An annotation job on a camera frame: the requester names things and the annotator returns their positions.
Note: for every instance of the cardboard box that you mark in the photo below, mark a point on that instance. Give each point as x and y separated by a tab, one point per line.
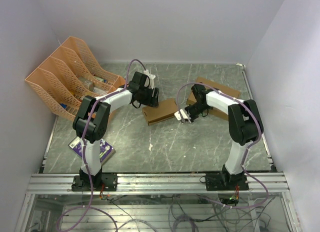
219	101
166	110

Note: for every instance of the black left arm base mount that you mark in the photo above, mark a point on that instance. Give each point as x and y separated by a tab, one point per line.
102	181

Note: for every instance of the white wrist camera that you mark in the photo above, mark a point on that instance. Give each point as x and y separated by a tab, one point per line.
182	116
150	83

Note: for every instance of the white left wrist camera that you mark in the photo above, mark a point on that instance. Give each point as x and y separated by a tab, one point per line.
150	83

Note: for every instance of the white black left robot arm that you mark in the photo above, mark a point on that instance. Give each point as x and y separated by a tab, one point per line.
91	120

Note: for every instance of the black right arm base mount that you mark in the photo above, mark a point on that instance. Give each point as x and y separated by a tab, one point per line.
225	182

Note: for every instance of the purple book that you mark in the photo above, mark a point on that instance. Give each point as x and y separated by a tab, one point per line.
106	150

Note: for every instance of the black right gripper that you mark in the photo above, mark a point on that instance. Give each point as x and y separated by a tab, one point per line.
192	118

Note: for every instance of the closed folded cardboard box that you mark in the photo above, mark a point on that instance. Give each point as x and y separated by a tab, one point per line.
219	101

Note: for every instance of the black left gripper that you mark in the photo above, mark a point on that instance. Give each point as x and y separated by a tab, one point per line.
152	102

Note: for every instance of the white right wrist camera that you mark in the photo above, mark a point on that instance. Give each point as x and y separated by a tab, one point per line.
182	116

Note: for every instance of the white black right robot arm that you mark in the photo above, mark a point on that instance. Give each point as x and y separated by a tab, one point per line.
244	125

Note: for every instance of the aluminium frame rail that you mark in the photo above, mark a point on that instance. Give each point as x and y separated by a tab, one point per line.
148	184

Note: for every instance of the pink plastic desk organizer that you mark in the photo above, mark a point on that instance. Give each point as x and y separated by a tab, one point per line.
68	74

